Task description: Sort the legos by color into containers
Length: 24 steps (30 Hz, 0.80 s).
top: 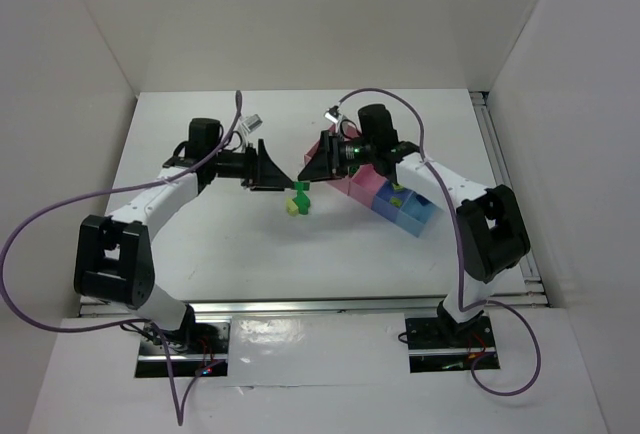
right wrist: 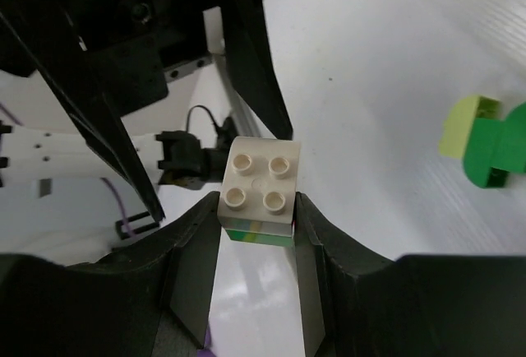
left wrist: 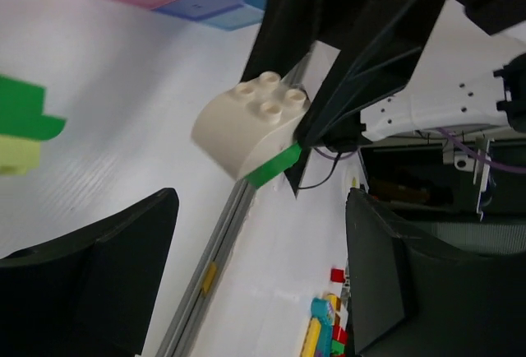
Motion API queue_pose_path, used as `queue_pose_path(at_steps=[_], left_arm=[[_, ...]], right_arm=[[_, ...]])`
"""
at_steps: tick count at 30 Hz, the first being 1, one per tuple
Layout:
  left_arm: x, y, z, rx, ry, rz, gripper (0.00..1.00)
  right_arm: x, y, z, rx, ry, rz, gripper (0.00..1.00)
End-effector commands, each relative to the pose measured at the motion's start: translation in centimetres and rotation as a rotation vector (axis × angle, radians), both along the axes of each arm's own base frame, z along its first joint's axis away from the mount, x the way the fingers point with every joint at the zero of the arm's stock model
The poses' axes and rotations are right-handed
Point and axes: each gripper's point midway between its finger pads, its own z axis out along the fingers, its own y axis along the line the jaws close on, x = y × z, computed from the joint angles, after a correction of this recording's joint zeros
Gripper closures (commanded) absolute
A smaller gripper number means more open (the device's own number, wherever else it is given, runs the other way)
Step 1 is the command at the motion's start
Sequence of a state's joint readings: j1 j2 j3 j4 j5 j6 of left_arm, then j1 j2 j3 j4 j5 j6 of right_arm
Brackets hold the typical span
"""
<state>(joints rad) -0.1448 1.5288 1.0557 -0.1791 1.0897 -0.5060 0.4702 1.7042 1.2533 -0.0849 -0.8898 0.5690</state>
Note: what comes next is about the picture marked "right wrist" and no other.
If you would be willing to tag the pale yellow curved lego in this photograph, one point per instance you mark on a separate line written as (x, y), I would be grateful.
(459, 123)

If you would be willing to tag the green curved lego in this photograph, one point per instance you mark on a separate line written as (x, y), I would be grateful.
(509, 154)
(478, 156)

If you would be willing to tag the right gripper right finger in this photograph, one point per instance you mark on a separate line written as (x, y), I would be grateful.
(355, 302)

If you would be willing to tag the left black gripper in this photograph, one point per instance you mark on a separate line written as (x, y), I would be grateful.
(129, 50)

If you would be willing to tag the green curved lego top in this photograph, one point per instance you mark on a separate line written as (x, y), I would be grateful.
(509, 154)

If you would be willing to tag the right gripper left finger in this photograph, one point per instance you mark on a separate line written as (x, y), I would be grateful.
(151, 298)

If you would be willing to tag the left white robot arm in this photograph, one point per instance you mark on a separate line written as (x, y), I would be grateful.
(35, 154)

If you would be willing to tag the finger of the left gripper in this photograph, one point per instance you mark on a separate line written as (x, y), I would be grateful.
(249, 64)

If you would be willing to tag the white lego brick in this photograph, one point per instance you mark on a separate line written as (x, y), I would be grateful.
(260, 180)

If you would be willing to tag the aluminium rail front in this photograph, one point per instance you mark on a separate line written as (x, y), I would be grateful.
(242, 116)

